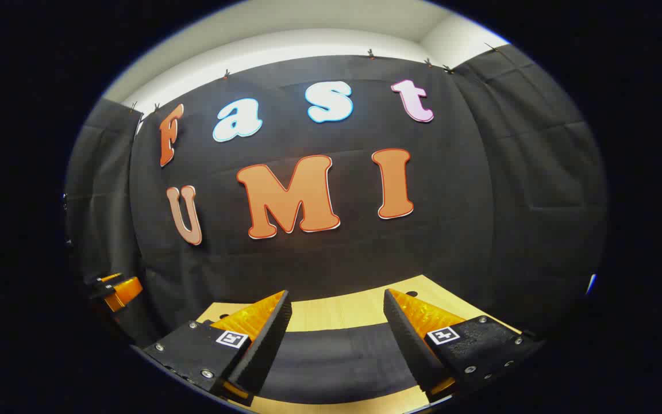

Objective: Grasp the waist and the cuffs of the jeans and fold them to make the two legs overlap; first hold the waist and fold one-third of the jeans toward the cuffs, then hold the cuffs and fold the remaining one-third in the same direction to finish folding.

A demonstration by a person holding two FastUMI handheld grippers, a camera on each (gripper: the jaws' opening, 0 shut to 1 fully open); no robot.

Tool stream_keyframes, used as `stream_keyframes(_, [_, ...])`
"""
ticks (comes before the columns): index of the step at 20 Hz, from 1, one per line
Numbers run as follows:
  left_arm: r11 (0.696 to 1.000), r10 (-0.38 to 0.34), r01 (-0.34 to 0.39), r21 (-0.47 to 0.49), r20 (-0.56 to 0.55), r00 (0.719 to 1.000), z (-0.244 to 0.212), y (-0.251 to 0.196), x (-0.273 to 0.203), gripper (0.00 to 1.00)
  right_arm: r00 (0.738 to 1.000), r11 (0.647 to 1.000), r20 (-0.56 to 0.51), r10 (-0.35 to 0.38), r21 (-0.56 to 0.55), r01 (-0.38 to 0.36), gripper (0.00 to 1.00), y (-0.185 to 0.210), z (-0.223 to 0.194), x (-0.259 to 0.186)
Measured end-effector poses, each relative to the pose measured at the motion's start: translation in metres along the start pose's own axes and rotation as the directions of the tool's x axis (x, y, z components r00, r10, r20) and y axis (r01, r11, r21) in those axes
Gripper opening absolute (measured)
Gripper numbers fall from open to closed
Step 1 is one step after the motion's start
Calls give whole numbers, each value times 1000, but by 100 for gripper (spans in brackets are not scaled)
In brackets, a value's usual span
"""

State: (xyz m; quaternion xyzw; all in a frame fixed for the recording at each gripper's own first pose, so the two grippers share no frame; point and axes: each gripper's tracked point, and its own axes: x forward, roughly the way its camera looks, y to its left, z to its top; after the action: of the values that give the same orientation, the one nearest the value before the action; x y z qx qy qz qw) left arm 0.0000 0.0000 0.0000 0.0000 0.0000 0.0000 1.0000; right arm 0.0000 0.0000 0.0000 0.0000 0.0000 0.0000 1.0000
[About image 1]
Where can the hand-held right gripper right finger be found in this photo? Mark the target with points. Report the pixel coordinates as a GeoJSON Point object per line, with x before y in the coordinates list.
{"type": "Point", "coordinates": [408, 345]}

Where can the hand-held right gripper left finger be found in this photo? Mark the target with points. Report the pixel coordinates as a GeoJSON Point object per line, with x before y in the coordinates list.
{"type": "Point", "coordinates": [265, 345]}

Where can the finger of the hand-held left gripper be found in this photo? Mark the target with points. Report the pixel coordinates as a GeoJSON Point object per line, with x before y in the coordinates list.
{"type": "Point", "coordinates": [107, 278]}
{"type": "Point", "coordinates": [127, 291]}

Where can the dark grey jeans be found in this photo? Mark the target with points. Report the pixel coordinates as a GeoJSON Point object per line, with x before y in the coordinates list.
{"type": "Point", "coordinates": [337, 359]}

